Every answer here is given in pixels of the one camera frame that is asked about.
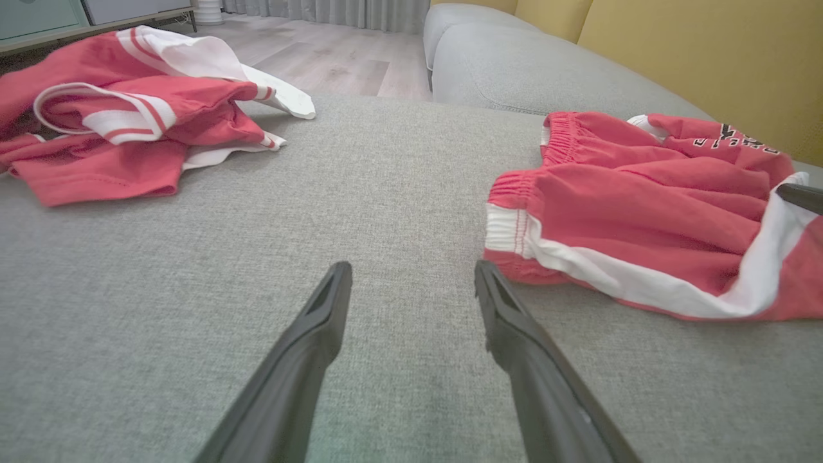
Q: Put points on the grey pleated curtain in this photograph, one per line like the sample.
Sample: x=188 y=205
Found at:
x=334 y=11

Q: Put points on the red and white basketball jersey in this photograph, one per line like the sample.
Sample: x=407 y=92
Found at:
x=128 y=96

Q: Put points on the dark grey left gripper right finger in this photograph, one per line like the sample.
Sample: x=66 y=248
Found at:
x=546 y=399

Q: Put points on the white ribbed plant pot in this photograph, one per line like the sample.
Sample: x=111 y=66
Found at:
x=207 y=9

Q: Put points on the yellow sofa backrest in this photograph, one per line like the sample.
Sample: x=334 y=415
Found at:
x=707 y=51

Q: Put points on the yellow and grey sofa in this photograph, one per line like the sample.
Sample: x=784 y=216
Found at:
x=386 y=193

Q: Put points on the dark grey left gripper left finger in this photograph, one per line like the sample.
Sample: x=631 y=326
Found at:
x=289 y=379

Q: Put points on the low grey television cabinet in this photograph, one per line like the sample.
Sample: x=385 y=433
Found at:
x=38 y=16

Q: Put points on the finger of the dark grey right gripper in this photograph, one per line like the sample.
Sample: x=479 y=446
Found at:
x=807 y=198

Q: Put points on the red and white basketball shorts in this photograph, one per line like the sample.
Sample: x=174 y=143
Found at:
x=643 y=212

